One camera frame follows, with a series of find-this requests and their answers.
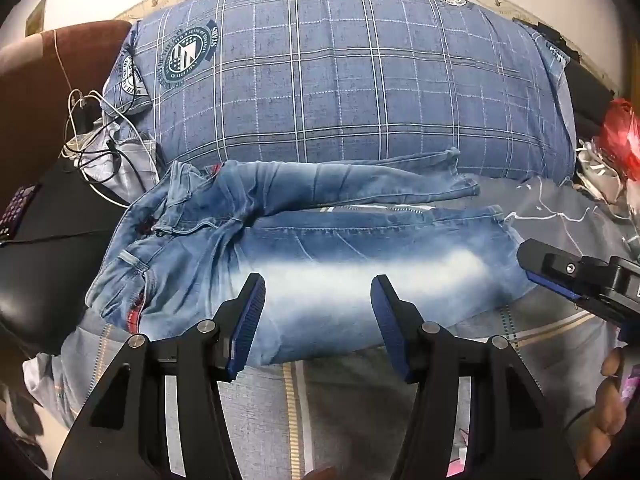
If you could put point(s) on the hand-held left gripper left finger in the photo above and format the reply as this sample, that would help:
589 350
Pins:
246 325

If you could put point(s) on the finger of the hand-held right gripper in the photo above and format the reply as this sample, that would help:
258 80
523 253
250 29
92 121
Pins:
550 282

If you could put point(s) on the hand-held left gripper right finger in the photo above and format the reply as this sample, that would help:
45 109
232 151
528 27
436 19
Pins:
391 325

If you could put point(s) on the faded blue jeans pants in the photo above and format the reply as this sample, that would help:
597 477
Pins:
310 240

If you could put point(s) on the person's right hand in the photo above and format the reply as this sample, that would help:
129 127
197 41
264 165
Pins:
607 410

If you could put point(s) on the grey printed bedsheet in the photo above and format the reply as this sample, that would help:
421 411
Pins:
340 410

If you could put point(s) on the clear plastic bag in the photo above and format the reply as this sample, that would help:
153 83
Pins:
595 165

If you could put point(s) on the red plastic bag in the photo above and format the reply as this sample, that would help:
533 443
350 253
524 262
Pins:
620 135

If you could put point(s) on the light grey cloth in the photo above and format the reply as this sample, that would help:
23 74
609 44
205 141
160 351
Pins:
130 170

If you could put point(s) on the black bag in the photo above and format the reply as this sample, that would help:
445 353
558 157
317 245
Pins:
585 85

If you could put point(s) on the black glossy furniture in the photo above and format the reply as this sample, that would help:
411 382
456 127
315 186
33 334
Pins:
50 270

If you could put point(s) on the blue plaid pillow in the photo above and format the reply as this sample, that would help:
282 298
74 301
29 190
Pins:
350 85

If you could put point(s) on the remote with purple buttons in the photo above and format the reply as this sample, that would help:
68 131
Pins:
15 210

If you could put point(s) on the brown headboard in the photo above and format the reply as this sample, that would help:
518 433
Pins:
30 85

